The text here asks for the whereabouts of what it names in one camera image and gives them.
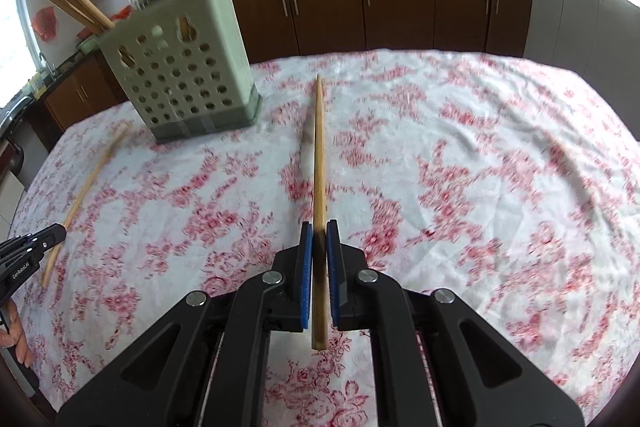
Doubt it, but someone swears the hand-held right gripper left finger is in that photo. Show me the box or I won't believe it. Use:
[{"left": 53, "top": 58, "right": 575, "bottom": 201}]
[{"left": 56, "top": 221, "right": 315, "bottom": 427}]

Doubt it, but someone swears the hanging red plastic bag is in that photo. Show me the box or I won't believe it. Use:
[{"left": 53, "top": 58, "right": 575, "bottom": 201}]
[{"left": 32, "top": 6, "right": 57, "bottom": 42}]

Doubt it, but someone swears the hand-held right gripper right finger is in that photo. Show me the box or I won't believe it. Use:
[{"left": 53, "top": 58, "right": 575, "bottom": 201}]
[{"left": 325, "top": 219, "right": 586, "bottom": 427}]

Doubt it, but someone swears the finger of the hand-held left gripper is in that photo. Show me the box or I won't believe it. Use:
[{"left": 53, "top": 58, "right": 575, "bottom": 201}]
[{"left": 0, "top": 224, "right": 68, "bottom": 260}]

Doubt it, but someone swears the floral pink white tablecloth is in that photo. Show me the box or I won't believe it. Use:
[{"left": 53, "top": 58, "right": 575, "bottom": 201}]
[{"left": 7, "top": 47, "right": 640, "bottom": 427}]

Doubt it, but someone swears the person's left hand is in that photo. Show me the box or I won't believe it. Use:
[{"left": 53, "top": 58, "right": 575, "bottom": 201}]
[{"left": 0, "top": 301, "right": 37, "bottom": 366}]

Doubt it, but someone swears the brown base cabinet short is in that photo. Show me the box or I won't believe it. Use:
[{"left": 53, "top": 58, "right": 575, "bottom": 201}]
[{"left": 42, "top": 54, "right": 129, "bottom": 134}]

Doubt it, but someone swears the small side window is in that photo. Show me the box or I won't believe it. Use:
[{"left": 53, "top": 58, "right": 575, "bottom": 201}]
[{"left": 0, "top": 0, "right": 42, "bottom": 75}]

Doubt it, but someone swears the green perforated chopstick holder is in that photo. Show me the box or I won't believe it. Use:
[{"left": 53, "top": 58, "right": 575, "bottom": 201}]
[{"left": 96, "top": 0, "right": 263, "bottom": 145}]

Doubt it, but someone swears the brown base cabinet long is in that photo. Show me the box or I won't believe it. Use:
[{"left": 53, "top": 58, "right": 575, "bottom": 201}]
[{"left": 230, "top": 0, "right": 536, "bottom": 65}]

